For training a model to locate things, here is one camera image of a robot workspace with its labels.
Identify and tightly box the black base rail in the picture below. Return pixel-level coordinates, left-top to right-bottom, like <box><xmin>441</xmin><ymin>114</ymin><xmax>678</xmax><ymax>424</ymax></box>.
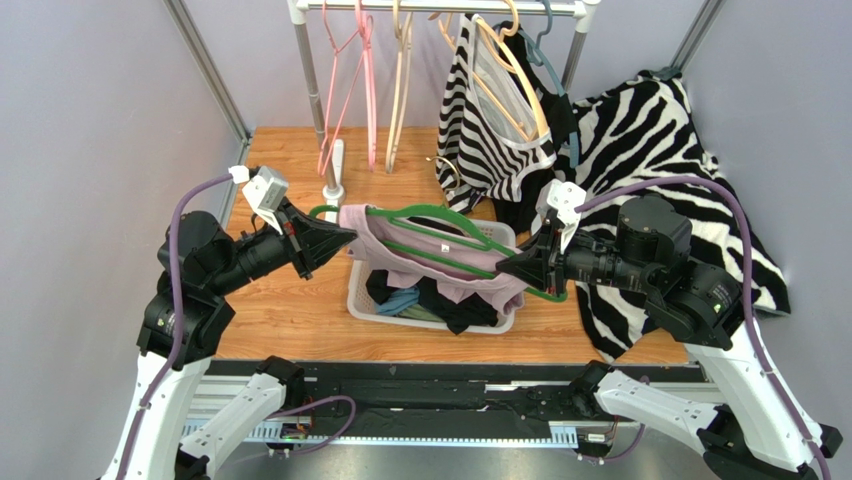
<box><xmin>179</xmin><ymin>359</ymin><xmax>640</xmax><ymax>444</ymax></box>

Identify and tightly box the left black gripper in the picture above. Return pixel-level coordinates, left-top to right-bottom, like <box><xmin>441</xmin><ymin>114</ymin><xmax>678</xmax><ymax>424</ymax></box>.
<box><xmin>209</xmin><ymin>194</ymin><xmax>358</xmax><ymax>295</ymax></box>

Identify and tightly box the thick pink plastic hanger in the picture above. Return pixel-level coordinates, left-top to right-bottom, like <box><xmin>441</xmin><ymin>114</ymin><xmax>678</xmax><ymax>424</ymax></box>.
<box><xmin>353</xmin><ymin>0</ymin><xmax>378</xmax><ymax>172</ymax></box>

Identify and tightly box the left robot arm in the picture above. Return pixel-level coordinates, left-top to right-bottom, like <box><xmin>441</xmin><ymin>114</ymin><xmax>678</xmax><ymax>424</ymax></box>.
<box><xmin>104</xmin><ymin>200</ymin><xmax>357</xmax><ymax>479</ymax></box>

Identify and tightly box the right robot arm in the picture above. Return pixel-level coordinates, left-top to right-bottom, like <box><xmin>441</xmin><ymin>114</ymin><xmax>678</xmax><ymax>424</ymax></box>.
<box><xmin>497</xmin><ymin>195</ymin><xmax>842</xmax><ymax>479</ymax></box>

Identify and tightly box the black tank top on right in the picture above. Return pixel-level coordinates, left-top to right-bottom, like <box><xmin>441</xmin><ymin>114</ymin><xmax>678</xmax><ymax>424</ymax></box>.
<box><xmin>492</xmin><ymin>27</ymin><xmax>580</xmax><ymax>234</ymax></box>

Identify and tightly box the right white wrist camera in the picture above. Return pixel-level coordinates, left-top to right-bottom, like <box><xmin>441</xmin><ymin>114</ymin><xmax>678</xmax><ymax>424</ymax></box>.
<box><xmin>533</xmin><ymin>179</ymin><xmax>586</xmax><ymax>254</ymax></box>

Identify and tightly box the green hanger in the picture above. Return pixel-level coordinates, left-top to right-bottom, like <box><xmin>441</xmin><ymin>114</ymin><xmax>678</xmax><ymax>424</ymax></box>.
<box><xmin>309</xmin><ymin>202</ymin><xmax>569</xmax><ymax>304</ymax></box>

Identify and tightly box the zebra print blanket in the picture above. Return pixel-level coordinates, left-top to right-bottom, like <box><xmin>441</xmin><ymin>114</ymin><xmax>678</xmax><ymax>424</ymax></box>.
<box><xmin>545</xmin><ymin>69</ymin><xmax>792</xmax><ymax>364</ymax></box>

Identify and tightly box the beige wooden hanger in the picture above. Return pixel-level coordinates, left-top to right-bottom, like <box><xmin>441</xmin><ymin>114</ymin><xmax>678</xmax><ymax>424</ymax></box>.
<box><xmin>385</xmin><ymin>1</ymin><xmax>413</xmax><ymax>174</ymax></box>

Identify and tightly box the mauve tank top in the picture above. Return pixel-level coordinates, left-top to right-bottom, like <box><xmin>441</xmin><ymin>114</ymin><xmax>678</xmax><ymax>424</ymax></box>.
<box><xmin>338</xmin><ymin>204</ymin><xmax>527</xmax><ymax>315</ymax></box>

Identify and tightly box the grey-blue hanger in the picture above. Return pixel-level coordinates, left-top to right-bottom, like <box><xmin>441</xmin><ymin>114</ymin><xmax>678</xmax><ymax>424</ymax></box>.
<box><xmin>505</xmin><ymin>0</ymin><xmax>581</xmax><ymax>170</ymax></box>

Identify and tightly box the blue tank top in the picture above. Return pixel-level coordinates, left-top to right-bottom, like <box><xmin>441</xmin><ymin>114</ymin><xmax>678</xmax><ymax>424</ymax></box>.
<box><xmin>376</xmin><ymin>287</ymin><xmax>420</xmax><ymax>317</ymax></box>

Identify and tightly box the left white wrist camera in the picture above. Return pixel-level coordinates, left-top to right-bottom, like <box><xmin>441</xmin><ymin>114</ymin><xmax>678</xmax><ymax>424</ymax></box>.
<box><xmin>242</xmin><ymin>166</ymin><xmax>289</xmax><ymax>235</ymax></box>

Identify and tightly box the cream hanger with striped top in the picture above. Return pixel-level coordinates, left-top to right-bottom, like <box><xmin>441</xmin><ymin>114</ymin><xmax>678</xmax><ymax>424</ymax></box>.
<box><xmin>435</xmin><ymin>13</ymin><xmax>556</xmax><ymax>213</ymax></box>

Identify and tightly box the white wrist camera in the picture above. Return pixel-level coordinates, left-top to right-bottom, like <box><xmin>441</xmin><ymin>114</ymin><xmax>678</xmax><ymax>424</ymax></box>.
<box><xmin>242</xmin><ymin>166</ymin><xmax>289</xmax><ymax>235</ymax></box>
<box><xmin>533</xmin><ymin>179</ymin><xmax>586</xmax><ymax>254</ymax></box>

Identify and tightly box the black garment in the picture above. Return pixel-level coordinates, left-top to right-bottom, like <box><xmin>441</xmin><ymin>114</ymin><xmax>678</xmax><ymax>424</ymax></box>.
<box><xmin>366</xmin><ymin>217</ymin><xmax>499</xmax><ymax>335</ymax></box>

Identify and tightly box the metal clothes rack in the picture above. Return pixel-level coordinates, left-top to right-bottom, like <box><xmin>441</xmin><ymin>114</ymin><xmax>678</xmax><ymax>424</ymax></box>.
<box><xmin>287</xmin><ymin>1</ymin><xmax>599</xmax><ymax>207</ymax></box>

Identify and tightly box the thin pink wire hanger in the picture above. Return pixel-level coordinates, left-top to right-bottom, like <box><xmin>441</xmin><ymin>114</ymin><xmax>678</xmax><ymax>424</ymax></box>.
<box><xmin>317</xmin><ymin>1</ymin><xmax>359</xmax><ymax>176</ymax></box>

